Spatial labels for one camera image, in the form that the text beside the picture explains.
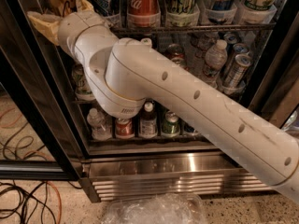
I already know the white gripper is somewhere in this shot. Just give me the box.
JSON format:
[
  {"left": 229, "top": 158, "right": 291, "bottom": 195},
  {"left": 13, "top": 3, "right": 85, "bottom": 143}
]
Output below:
[{"left": 26, "top": 0, "right": 110, "bottom": 56}]

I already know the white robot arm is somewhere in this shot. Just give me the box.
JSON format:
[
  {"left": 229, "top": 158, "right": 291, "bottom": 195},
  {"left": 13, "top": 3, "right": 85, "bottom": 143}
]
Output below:
[{"left": 27, "top": 0, "right": 299, "bottom": 203}]

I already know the white green can middle shelf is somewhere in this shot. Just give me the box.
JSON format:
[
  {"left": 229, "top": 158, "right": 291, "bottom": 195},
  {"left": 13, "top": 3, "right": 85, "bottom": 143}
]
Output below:
[{"left": 72, "top": 63, "right": 94, "bottom": 101}]

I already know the red cola can top shelf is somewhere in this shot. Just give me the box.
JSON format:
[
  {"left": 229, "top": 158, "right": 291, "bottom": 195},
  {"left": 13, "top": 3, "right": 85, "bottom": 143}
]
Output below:
[{"left": 128, "top": 0, "right": 158, "bottom": 27}]

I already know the red cola can shelf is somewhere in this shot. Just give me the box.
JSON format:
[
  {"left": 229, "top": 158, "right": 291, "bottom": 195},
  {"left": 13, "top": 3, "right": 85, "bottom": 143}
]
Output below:
[
  {"left": 171, "top": 57, "right": 188, "bottom": 70},
  {"left": 128, "top": 0, "right": 158, "bottom": 27}
]

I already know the tea bottle middle shelf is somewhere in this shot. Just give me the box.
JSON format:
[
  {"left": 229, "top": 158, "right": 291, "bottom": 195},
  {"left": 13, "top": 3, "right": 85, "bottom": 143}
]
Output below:
[{"left": 141, "top": 37, "right": 152, "bottom": 47}]

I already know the tea bottle shelf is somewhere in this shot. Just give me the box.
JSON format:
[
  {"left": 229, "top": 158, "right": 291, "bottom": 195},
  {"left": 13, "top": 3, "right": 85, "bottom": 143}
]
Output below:
[
  {"left": 141, "top": 37, "right": 152, "bottom": 47},
  {"left": 138, "top": 102, "right": 158, "bottom": 138}
]

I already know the water bottle bottom shelf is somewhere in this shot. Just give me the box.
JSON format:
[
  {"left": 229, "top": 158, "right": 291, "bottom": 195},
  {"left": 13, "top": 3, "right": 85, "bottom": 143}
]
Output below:
[{"left": 87, "top": 108, "right": 112, "bottom": 141}]

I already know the water bottle shelf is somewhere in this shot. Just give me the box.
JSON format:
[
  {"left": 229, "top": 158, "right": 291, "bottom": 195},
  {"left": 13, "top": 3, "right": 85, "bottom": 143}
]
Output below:
[
  {"left": 201, "top": 39, "right": 228, "bottom": 87},
  {"left": 87, "top": 108, "right": 112, "bottom": 141}
]

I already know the red cola can middle shelf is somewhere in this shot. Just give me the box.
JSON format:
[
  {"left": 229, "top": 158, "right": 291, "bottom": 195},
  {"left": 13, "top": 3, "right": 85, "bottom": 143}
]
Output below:
[{"left": 171, "top": 57, "right": 188, "bottom": 70}]

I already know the red can bottom shelf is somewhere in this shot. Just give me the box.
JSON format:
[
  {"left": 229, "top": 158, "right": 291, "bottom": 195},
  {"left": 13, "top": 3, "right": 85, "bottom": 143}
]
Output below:
[{"left": 115, "top": 119, "right": 135, "bottom": 139}]

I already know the tea bottle bottom shelf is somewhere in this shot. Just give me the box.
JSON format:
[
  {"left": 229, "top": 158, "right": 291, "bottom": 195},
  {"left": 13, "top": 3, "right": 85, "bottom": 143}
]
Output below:
[{"left": 138, "top": 102, "right": 158, "bottom": 138}]

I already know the green can bottom shelf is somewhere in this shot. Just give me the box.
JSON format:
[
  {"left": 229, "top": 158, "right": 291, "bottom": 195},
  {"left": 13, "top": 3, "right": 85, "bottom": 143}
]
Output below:
[{"left": 162, "top": 111, "right": 180, "bottom": 137}]

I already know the water bottle middle shelf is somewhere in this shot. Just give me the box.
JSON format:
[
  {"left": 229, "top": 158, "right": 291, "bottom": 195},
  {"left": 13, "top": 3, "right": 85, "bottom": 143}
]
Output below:
[{"left": 201, "top": 39, "right": 228, "bottom": 87}]

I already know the blue can bottom shelf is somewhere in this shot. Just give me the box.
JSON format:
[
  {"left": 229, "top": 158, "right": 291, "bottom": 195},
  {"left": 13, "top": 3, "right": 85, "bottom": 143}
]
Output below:
[{"left": 183, "top": 123, "right": 199, "bottom": 136}]

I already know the silver slim can middle shelf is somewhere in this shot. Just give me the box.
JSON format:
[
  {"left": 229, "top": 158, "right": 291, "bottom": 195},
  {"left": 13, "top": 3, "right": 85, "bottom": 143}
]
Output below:
[{"left": 223, "top": 54, "right": 251, "bottom": 88}]

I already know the clear plastic bin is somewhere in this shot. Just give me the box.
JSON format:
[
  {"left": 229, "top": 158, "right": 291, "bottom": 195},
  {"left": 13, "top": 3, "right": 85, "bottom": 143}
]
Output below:
[{"left": 100, "top": 193, "right": 208, "bottom": 224}]

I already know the middle wire shelf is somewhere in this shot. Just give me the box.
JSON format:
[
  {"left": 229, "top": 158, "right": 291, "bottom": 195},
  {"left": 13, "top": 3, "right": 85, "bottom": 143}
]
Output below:
[{"left": 72, "top": 100, "right": 94, "bottom": 105}]

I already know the wire shelf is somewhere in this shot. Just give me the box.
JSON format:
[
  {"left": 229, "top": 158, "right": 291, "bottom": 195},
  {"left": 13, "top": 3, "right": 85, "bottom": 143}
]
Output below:
[
  {"left": 111, "top": 23, "right": 276, "bottom": 36},
  {"left": 72, "top": 100, "right": 94, "bottom": 105}
]

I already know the black cable bundle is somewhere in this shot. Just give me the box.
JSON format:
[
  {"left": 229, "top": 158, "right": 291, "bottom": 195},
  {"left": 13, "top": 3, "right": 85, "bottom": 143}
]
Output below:
[{"left": 0, "top": 121, "right": 83, "bottom": 224}]

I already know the top wire shelf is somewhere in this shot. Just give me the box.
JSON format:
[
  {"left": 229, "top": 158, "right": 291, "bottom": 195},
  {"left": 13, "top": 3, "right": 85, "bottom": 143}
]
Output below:
[{"left": 111, "top": 23, "right": 276, "bottom": 36}]

